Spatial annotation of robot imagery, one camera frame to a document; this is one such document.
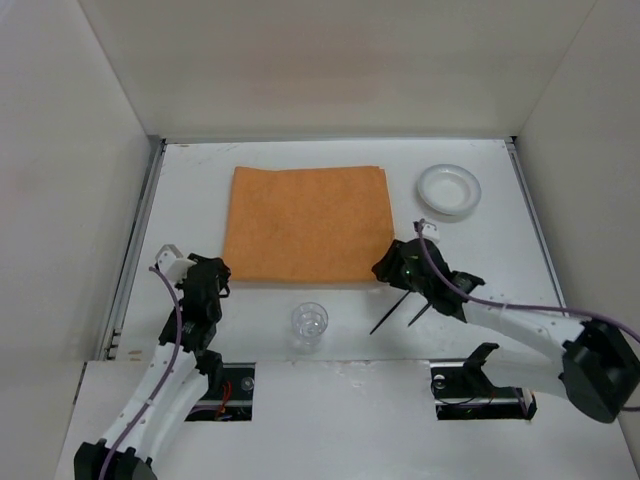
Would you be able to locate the orange cloth placemat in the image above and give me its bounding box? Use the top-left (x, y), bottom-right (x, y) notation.
top-left (223, 166), bottom-right (394, 284)

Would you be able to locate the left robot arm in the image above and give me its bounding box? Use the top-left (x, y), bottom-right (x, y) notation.
top-left (73, 245), bottom-right (231, 479)

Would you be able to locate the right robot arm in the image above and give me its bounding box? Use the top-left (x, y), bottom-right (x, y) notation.
top-left (372, 238), bottom-right (639, 423)

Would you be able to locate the black fork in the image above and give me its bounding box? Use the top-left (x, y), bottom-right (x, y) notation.
top-left (369, 291), bottom-right (411, 335)

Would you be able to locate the black knife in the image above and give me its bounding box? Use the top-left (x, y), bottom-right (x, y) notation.
top-left (407, 302), bottom-right (432, 328)

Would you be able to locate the white round plate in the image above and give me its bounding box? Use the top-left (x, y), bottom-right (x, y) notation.
top-left (417, 164), bottom-right (482, 216)

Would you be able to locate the clear drinking glass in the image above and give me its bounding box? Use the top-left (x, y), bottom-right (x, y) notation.
top-left (291, 302), bottom-right (329, 352)

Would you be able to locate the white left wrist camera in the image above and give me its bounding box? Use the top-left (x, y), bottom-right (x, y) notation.
top-left (155, 244), bottom-right (196, 285)

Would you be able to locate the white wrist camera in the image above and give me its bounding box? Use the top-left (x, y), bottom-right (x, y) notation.
top-left (155, 244), bottom-right (196, 285)
top-left (414, 219), bottom-right (440, 244)

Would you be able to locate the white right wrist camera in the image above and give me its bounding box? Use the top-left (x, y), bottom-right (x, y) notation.
top-left (414, 219), bottom-right (440, 244)

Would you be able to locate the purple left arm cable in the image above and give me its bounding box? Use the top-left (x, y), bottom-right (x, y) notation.
top-left (99, 264), bottom-right (231, 480)

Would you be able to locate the left aluminium table rail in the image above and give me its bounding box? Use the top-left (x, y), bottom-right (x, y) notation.
top-left (95, 135), bottom-right (166, 360)

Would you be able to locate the aluminium table rail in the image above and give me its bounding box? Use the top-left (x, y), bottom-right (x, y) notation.
top-left (95, 135), bottom-right (166, 360)
top-left (505, 136), bottom-right (557, 284)

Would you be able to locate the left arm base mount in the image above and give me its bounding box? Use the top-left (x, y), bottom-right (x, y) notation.
top-left (186, 363), bottom-right (256, 423)

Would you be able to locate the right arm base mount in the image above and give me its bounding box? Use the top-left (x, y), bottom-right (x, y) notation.
top-left (430, 343), bottom-right (537, 421)

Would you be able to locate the right aluminium table rail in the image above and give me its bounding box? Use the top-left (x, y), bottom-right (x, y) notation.
top-left (505, 136), bottom-right (557, 284)

